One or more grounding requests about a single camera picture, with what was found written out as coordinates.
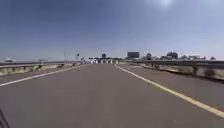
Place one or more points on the row of trees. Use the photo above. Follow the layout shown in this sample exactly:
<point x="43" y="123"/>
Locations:
<point x="172" y="55"/>

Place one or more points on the grey metal guardrail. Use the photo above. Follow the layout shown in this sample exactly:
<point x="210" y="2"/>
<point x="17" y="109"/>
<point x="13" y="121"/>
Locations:
<point x="26" y="64"/>
<point x="186" y="62"/>

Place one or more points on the large dark billboard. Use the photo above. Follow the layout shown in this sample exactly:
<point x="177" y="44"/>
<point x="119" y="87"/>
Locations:
<point x="133" y="54"/>

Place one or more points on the white painted line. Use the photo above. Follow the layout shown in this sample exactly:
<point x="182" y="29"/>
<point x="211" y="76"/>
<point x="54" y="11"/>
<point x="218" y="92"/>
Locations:
<point x="33" y="76"/>

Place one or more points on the white vehicle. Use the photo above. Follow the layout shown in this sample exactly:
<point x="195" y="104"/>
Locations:
<point x="8" y="60"/>

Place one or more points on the row of white barrels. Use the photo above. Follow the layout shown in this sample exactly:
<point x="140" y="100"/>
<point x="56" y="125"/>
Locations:
<point x="103" y="61"/>

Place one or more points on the grey asphalt road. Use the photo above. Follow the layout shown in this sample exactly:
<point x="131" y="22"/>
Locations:
<point x="100" y="96"/>

